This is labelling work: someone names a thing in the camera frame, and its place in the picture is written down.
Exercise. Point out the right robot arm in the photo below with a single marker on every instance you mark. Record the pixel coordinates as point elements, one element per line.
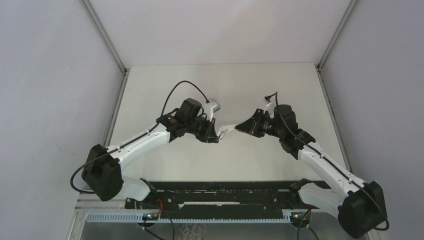
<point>358,206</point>

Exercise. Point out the aluminium frame post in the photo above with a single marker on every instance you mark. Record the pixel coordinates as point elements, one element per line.
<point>99,27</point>
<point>320,70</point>

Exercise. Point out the white mini stapler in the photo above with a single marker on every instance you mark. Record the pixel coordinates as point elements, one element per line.
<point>223,130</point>

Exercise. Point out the right aluminium frame post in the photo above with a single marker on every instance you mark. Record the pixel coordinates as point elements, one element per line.
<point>320,70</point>

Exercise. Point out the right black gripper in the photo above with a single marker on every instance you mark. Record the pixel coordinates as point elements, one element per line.
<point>252,126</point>

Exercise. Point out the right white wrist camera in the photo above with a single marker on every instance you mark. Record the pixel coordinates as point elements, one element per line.
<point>270,105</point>

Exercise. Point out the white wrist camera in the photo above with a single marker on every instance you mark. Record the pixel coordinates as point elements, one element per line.
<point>210,108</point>
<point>270,105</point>

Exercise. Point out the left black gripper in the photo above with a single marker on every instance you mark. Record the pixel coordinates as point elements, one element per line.
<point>208,136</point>

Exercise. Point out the left aluminium frame post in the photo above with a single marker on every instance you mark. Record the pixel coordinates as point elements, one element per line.
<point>99,27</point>

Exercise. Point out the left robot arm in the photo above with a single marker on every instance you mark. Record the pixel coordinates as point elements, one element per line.
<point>103,171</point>

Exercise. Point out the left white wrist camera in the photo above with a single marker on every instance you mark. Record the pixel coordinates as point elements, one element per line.
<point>210,108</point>

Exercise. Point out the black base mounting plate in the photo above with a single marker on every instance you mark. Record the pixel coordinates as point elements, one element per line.
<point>221,200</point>

